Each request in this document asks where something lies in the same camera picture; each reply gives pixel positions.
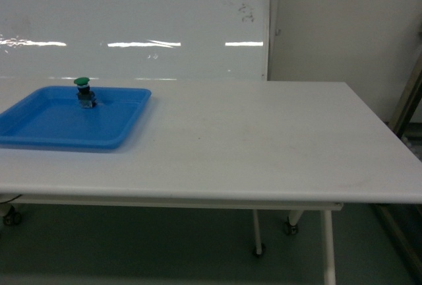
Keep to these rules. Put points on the green mushroom push button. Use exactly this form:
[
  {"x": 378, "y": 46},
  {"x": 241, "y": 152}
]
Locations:
[{"x": 86, "y": 97}]

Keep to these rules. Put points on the blue plastic tray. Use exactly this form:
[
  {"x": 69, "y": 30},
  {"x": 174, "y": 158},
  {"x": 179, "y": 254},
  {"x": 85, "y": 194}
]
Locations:
[{"x": 51, "y": 117}]

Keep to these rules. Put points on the white glossy whiteboard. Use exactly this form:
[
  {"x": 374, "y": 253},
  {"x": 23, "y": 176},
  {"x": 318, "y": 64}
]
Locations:
[{"x": 135, "y": 39}]

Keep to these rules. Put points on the white folding table frame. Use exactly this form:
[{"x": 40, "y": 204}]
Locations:
[{"x": 11, "y": 217}]

